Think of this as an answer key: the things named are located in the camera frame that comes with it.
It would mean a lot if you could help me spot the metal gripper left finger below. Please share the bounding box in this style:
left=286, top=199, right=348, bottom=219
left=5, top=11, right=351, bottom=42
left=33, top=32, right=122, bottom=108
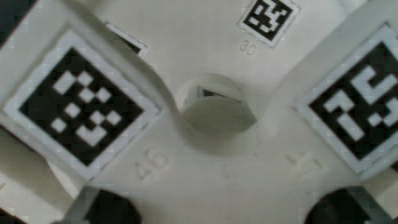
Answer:
left=55, top=186, right=142, bottom=224

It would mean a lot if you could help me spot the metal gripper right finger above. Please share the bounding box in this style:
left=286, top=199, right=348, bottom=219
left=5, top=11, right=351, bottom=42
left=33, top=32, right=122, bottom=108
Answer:
left=303, top=186, right=385, bottom=224

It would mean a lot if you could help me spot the white cross-shaped table base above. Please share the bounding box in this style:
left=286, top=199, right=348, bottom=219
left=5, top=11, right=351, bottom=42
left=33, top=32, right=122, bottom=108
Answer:
left=0, top=0, right=398, bottom=224

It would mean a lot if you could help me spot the white cylindrical table leg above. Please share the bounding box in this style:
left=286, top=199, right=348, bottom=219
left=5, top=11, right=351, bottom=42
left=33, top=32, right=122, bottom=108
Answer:
left=181, top=86, right=255, bottom=136

